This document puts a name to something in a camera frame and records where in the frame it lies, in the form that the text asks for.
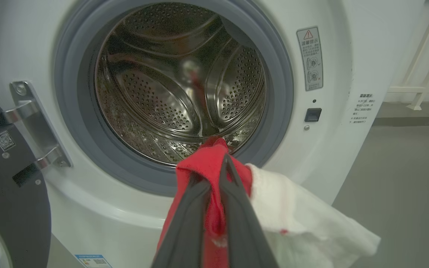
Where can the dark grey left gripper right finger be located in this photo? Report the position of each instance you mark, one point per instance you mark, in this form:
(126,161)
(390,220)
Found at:
(240,223)

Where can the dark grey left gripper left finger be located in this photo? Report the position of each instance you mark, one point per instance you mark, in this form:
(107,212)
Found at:
(184,230)

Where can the white garment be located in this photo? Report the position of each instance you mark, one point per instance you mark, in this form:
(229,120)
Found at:
(292,208)

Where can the red garment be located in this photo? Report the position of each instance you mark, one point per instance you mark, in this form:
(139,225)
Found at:
(203,163)

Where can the dark round washing machine door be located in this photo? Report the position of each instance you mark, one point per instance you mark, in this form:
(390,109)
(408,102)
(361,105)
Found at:
(13,208)

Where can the white front-load washing machine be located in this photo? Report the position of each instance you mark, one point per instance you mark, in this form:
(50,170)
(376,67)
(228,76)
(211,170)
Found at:
(330,156)

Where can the black door latch slot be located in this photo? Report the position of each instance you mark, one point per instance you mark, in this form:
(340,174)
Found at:
(312,115)

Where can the chrome door hinge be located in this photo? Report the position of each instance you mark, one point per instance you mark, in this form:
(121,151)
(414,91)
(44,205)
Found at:
(32,111)

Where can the blue energy label sticker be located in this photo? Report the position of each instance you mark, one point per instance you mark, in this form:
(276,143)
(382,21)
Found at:
(93,261)

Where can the perforated steel washer drum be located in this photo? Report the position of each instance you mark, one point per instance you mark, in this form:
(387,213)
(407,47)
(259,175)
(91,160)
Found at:
(162,96)

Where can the printed caution text sticker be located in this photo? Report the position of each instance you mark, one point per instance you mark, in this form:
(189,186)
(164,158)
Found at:
(363,109)

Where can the grey warning sticker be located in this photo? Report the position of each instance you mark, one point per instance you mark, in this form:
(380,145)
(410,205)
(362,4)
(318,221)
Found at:
(310,59)

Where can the white QR code sticker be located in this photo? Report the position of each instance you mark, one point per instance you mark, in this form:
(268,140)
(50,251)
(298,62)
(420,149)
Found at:
(4,140)

